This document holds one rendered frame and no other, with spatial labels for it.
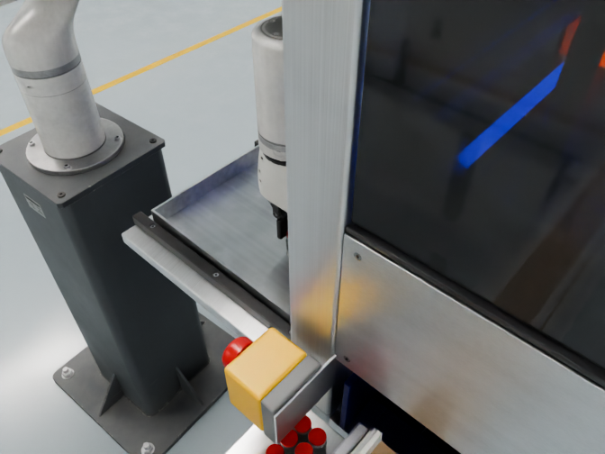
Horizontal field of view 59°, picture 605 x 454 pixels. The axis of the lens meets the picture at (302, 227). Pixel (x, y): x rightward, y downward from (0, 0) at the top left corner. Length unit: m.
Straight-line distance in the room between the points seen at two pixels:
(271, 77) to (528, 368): 0.40
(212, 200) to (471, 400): 0.62
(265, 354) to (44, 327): 1.53
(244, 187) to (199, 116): 1.88
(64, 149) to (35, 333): 1.02
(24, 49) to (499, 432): 0.90
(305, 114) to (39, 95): 0.75
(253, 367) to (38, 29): 0.71
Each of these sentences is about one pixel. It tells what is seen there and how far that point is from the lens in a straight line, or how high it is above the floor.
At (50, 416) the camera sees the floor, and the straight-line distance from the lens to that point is 1.84.
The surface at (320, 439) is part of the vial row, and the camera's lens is 0.64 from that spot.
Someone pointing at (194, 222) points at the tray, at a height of 0.88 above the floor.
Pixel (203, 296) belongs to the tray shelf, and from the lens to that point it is 0.82.
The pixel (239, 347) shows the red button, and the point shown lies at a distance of 0.60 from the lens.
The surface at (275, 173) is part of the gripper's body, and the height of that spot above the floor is 1.06.
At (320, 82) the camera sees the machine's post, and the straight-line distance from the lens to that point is 0.37.
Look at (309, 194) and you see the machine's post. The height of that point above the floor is 1.22.
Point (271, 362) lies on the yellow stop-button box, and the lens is 0.56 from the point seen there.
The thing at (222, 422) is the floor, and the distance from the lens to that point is 1.69.
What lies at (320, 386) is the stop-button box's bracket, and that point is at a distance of 0.59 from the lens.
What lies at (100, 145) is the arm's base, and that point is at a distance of 1.16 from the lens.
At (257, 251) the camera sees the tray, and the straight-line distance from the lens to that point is 0.86.
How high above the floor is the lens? 1.51
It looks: 44 degrees down
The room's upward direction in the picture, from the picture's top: straight up
